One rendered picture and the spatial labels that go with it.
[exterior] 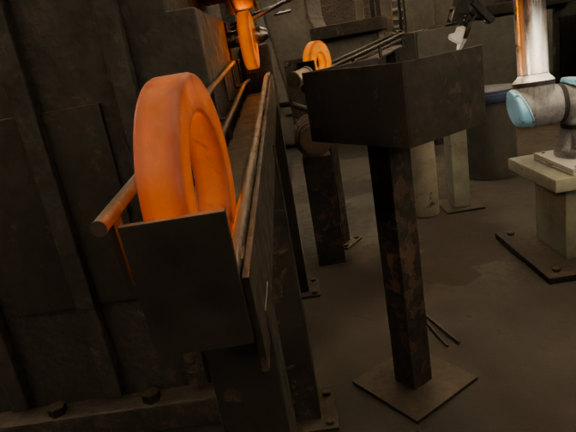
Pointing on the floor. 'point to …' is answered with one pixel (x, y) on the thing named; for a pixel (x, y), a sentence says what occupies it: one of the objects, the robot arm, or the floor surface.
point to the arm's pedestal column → (548, 237)
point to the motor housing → (321, 195)
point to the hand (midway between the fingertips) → (460, 48)
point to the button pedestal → (458, 176)
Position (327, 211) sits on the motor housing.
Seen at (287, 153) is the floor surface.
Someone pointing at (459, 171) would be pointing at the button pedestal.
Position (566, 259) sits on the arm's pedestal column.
